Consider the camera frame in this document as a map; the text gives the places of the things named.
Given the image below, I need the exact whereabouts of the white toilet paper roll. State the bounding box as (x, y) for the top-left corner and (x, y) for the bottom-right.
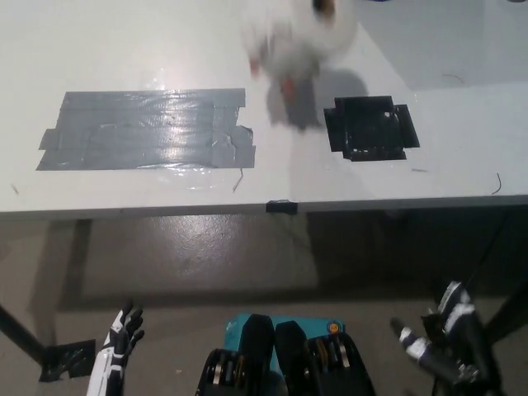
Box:
(242, 0), (361, 82)

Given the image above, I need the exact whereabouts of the black table leg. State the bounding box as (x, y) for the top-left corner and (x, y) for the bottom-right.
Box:
(480, 284), (528, 346)
(0, 303), (47, 368)

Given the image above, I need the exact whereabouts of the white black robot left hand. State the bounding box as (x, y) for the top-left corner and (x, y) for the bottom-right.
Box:
(85, 299), (146, 396)

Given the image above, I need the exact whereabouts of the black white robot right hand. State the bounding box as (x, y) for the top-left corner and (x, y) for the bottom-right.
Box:
(389, 280), (498, 396)

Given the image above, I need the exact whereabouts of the black teal robot torso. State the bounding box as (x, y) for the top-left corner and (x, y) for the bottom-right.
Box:
(196, 313), (377, 396)

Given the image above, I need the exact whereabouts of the thin black cable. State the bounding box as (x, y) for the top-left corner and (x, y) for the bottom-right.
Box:
(468, 209), (511, 290)

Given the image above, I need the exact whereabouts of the person's bare hand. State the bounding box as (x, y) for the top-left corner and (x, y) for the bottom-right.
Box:
(248, 55), (321, 104)

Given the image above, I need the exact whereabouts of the small black tape strip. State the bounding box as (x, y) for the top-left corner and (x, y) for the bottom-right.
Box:
(266, 199), (299, 215)

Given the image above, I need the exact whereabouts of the grey duct tape patch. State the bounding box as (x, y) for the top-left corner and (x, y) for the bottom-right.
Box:
(35, 87), (257, 171)

